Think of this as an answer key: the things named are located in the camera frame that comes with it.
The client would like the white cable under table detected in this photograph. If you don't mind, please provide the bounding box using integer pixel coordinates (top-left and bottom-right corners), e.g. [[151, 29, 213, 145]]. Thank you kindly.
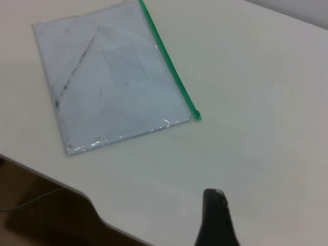
[[0, 186, 65, 212]]

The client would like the clear plastic zip bag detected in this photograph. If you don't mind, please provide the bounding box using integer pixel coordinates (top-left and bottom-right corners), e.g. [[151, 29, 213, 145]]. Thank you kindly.
[[31, 0, 202, 157]]

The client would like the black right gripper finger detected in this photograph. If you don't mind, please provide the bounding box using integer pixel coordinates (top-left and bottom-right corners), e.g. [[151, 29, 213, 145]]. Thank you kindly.
[[194, 188, 242, 246]]

